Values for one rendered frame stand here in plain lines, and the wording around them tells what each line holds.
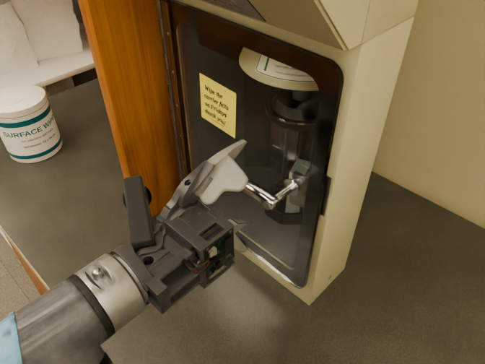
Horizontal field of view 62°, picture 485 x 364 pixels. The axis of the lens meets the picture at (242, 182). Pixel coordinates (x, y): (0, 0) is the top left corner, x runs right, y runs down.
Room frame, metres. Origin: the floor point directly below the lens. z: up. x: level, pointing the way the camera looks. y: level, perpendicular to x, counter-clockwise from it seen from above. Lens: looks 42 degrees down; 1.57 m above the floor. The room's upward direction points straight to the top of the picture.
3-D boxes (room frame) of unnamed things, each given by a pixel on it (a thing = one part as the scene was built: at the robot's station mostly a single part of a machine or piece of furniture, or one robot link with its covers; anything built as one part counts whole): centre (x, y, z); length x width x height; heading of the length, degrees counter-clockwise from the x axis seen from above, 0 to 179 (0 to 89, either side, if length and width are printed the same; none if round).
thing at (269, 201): (0.42, -0.03, 1.20); 0.10 x 0.05 x 0.03; 45
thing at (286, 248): (0.49, 0.00, 1.19); 0.30 x 0.01 x 0.40; 45
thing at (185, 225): (0.30, 0.08, 1.20); 0.12 x 0.09 x 0.08; 136
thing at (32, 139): (0.84, 0.53, 1.01); 0.13 x 0.13 x 0.15
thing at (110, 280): (0.25, 0.14, 1.20); 0.08 x 0.05 x 0.08; 46
